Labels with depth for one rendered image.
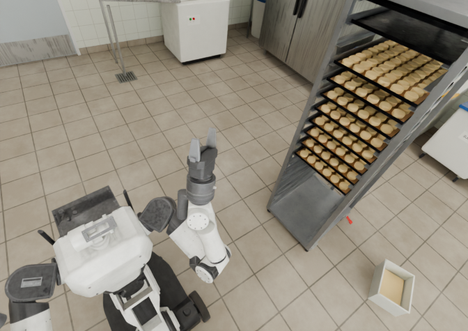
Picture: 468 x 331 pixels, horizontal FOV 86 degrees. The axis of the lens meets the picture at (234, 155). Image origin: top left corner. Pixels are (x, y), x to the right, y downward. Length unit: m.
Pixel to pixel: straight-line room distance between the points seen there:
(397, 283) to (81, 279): 2.18
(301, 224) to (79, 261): 1.70
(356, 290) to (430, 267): 0.74
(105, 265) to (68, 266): 0.10
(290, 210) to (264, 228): 0.27
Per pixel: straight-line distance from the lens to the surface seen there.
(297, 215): 2.27
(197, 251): 0.98
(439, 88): 1.16
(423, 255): 2.87
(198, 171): 0.70
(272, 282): 2.16
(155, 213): 0.96
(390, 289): 2.46
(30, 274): 0.99
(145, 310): 1.43
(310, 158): 1.67
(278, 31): 4.23
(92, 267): 0.95
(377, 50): 1.56
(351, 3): 1.24
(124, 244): 0.94
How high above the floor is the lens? 2.03
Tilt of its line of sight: 48 degrees down
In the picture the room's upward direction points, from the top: 9 degrees clockwise
